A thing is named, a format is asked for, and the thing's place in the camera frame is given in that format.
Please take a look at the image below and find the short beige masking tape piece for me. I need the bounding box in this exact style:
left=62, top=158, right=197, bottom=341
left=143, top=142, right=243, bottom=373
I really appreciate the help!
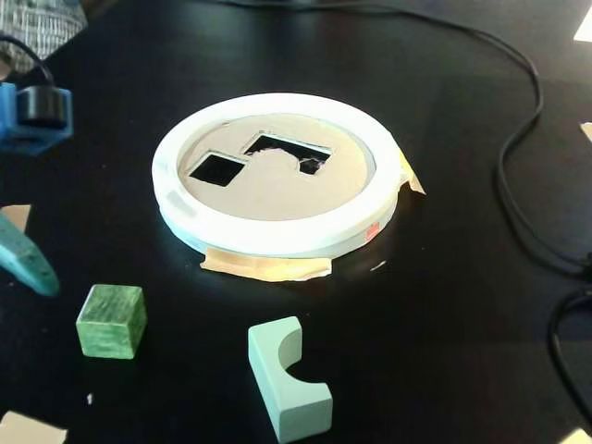
left=395, top=152, right=427, bottom=195

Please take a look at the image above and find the black webcam cable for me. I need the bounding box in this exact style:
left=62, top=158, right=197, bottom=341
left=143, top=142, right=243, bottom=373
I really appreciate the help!
left=0, top=34, right=59, bottom=90

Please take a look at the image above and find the green wooden cube block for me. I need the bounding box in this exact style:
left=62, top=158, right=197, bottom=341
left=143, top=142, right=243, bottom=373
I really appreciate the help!
left=75, top=284, right=148, bottom=360

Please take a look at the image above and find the long black cable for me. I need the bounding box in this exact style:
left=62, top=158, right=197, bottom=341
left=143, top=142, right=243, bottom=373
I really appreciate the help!
left=216, top=0, right=592, bottom=278

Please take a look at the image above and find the white round shape sorter lid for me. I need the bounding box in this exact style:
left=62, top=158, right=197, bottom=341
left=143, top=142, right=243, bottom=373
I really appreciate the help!
left=150, top=92, right=408, bottom=259

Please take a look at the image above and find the mint U shape block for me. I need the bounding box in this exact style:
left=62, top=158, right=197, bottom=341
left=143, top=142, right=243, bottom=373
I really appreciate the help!
left=247, top=316, right=334, bottom=444

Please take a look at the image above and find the small beige tape patch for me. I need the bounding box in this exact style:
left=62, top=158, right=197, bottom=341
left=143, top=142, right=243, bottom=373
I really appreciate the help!
left=0, top=204, right=32, bottom=232

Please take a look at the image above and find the long beige masking tape strip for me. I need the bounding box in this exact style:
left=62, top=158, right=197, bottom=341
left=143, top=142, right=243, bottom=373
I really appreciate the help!
left=199, top=247, right=334, bottom=283

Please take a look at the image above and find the looped black cable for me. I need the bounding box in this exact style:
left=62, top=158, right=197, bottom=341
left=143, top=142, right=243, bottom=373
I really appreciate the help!
left=548, top=289, right=592, bottom=417

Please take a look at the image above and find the yellow wooden block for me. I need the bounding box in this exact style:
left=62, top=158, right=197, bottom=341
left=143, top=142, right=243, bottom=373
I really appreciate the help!
left=0, top=410, right=68, bottom=444

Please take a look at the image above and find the black round webcam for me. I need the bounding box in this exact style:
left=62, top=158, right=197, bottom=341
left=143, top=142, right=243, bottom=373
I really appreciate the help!
left=16, top=85, right=66, bottom=129

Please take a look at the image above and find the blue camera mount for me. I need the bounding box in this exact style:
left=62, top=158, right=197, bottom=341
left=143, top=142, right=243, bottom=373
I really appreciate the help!
left=0, top=81, right=74, bottom=157

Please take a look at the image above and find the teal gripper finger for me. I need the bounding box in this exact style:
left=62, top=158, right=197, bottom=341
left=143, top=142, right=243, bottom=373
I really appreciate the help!
left=0, top=212, right=61, bottom=297

